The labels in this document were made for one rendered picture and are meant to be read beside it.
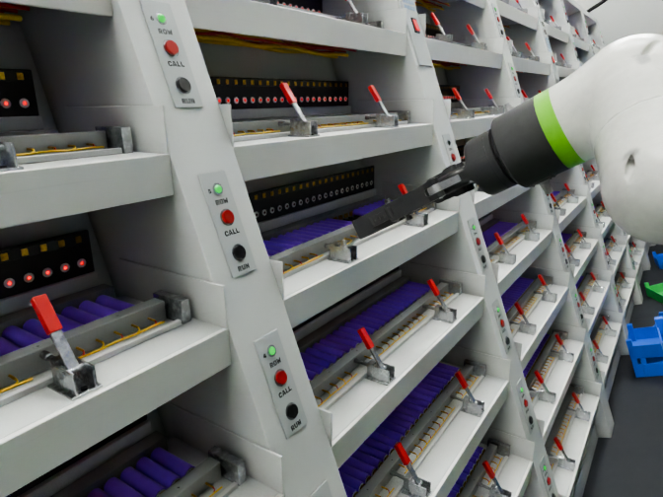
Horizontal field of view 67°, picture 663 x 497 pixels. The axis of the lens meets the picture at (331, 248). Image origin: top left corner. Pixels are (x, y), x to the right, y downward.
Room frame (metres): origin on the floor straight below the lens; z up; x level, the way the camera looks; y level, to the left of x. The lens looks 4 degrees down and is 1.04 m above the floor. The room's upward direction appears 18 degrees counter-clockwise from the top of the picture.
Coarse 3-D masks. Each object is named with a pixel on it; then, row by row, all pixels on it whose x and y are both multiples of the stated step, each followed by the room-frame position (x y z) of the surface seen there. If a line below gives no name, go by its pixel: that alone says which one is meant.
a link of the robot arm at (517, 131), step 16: (512, 112) 0.58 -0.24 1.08; (528, 112) 0.56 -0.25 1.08; (496, 128) 0.58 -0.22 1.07; (512, 128) 0.56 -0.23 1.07; (528, 128) 0.55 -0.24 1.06; (496, 144) 0.57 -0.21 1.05; (512, 144) 0.56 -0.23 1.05; (528, 144) 0.55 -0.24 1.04; (544, 144) 0.54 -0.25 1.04; (512, 160) 0.56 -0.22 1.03; (528, 160) 0.56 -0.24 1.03; (544, 160) 0.55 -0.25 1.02; (512, 176) 0.57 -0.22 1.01; (528, 176) 0.57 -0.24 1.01; (544, 176) 0.57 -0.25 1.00
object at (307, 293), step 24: (360, 192) 1.13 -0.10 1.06; (384, 192) 1.20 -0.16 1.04; (288, 216) 0.92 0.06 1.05; (432, 216) 1.06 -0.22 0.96; (456, 216) 1.09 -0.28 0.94; (384, 240) 0.89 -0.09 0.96; (408, 240) 0.91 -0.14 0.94; (432, 240) 1.00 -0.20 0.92; (336, 264) 0.76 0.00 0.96; (360, 264) 0.77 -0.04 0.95; (384, 264) 0.84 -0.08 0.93; (288, 288) 0.67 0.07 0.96; (312, 288) 0.67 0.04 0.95; (336, 288) 0.72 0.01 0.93; (288, 312) 0.64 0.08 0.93; (312, 312) 0.68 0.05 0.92
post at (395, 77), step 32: (352, 0) 1.17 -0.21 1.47; (384, 0) 1.12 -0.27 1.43; (352, 64) 1.19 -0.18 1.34; (384, 64) 1.15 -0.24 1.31; (416, 64) 1.11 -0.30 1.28; (352, 96) 1.21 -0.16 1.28; (384, 96) 1.16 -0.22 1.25; (416, 96) 1.12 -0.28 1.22; (448, 128) 1.16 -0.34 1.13; (384, 160) 1.19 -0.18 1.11; (416, 160) 1.14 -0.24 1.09; (448, 160) 1.12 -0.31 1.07; (416, 256) 1.19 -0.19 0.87; (448, 256) 1.14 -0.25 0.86; (480, 320) 1.12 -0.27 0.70; (512, 352) 1.16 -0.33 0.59; (512, 384) 1.11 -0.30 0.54; (512, 416) 1.11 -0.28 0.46; (544, 448) 1.17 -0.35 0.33
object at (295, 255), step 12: (348, 228) 0.88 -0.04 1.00; (312, 240) 0.81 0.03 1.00; (324, 240) 0.81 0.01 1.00; (336, 240) 0.84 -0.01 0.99; (348, 240) 0.88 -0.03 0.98; (288, 252) 0.74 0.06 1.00; (300, 252) 0.76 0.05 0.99; (312, 252) 0.79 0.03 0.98; (288, 264) 0.73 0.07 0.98; (300, 264) 0.73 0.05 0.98
